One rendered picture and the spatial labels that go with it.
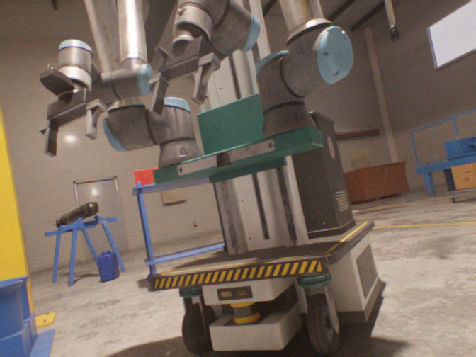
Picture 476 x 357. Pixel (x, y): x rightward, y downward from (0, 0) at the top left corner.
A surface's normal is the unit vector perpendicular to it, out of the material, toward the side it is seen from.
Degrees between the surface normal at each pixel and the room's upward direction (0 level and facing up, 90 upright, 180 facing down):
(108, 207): 90
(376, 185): 90
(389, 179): 90
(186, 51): 66
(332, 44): 95
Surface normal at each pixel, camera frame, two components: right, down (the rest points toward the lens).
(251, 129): -0.45, 0.04
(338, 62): 0.64, -0.09
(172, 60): -0.58, -0.34
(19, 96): 0.40, -0.14
